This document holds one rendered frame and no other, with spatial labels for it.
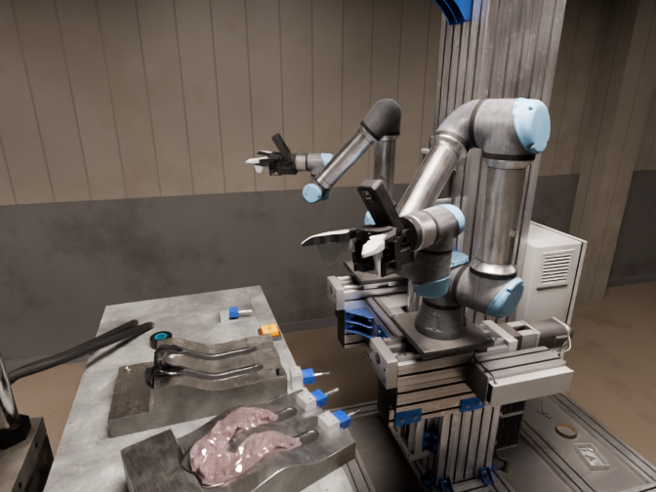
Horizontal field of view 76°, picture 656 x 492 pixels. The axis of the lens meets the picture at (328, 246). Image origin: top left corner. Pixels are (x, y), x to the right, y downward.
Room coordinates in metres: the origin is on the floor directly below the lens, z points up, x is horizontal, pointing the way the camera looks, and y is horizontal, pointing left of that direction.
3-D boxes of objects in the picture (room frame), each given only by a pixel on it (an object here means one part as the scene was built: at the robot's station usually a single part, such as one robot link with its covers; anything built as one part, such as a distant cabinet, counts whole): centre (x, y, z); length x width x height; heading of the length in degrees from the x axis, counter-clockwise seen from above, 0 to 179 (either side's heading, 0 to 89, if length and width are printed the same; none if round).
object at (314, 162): (1.77, 0.03, 1.43); 0.11 x 0.08 x 0.09; 80
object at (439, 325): (1.12, -0.34, 1.09); 0.15 x 0.15 x 0.10
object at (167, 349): (1.13, 0.38, 0.92); 0.35 x 0.16 x 0.09; 109
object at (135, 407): (1.13, 0.40, 0.87); 0.50 x 0.26 x 0.14; 109
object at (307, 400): (1.03, 0.02, 0.86); 0.13 x 0.05 x 0.05; 126
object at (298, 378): (1.17, 0.06, 0.83); 0.13 x 0.05 x 0.05; 105
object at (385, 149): (1.73, -0.23, 1.41); 0.15 x 0.12 x 0.55; 170
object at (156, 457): (0.82, 0.21, 0.86); 0.50 x 0.26 x 0.11; 126
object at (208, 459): (0.83, 0.21, 0.90); 0.26 x 0.18 x 0.08; 126
